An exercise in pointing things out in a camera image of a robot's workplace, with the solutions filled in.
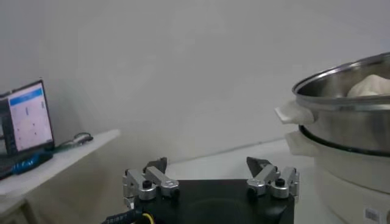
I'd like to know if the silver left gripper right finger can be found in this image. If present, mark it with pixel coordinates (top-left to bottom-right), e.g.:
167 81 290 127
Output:
246 156 300 200

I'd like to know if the white steamed baozi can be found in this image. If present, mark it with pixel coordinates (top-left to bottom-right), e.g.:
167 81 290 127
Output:
346 74 390 99

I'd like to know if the white electric cooker base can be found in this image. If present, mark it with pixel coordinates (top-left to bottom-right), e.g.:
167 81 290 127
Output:
285 124 390 224

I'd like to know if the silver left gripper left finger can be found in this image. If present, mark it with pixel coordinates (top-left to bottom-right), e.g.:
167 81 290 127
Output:
121 156 181 211

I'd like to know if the black laptop with lit screen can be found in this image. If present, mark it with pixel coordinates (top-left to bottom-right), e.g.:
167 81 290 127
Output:
0 79 55 180

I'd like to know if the stainless steel steamer basket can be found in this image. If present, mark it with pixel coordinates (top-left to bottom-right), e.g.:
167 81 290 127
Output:
274 52 390 158

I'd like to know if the black looped cable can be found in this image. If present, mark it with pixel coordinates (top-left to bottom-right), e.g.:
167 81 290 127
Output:
73 131 92 141

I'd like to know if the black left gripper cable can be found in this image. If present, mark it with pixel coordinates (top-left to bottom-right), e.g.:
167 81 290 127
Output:
102 208 155 224

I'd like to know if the dark blue object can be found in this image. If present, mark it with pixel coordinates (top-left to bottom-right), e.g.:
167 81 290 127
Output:
12 151 54 176

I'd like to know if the white side table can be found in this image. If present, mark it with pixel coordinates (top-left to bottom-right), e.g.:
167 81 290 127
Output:
0 128 122 224

